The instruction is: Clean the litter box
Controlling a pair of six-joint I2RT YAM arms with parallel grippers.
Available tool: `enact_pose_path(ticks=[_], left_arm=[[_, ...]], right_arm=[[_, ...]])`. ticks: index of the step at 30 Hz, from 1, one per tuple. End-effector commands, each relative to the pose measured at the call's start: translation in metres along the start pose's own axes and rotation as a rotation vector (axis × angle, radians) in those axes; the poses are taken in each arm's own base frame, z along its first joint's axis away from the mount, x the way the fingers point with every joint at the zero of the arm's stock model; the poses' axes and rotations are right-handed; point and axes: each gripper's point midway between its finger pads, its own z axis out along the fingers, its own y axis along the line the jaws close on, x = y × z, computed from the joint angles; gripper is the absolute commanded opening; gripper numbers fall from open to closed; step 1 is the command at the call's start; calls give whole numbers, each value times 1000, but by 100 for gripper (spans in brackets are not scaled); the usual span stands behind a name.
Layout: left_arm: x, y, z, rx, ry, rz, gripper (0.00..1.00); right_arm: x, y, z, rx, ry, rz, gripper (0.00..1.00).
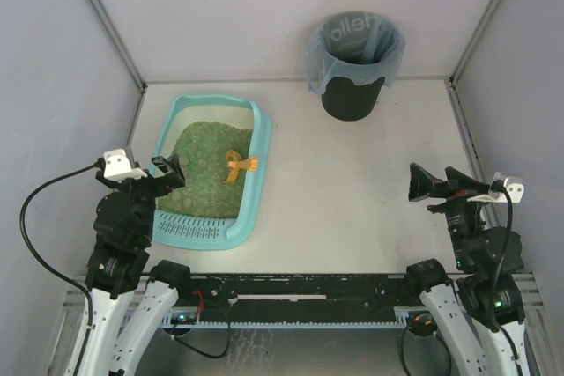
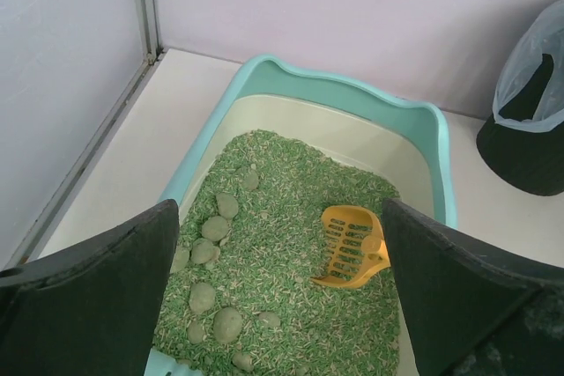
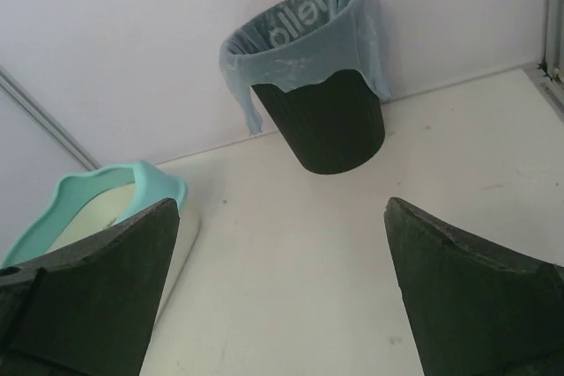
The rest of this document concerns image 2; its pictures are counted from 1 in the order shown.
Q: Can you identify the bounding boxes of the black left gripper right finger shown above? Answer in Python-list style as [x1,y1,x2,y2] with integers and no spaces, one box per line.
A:
[382,199,563,375]

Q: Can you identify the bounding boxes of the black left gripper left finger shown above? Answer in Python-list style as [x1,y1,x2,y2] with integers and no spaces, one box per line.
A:
[1,200,179,375]

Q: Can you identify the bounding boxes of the orange litter scoop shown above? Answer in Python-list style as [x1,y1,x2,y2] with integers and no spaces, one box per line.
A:
[310,205,390,289]

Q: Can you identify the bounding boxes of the teal cat litter box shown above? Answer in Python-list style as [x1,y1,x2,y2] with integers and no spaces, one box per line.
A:
[147,55,457,375]

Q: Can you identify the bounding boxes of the green litter pellets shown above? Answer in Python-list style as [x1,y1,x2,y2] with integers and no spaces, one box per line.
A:
[153,130,399,375]

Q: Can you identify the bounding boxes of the black trash bin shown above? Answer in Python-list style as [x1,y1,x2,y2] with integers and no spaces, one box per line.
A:
[476,55,563,196]

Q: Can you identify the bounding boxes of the blue plastic bin liner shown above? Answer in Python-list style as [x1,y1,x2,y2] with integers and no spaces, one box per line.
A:
[492,0,563,133]

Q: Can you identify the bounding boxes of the aluminium frame post left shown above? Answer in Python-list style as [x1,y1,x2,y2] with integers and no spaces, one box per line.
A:
[135,0,163,65]

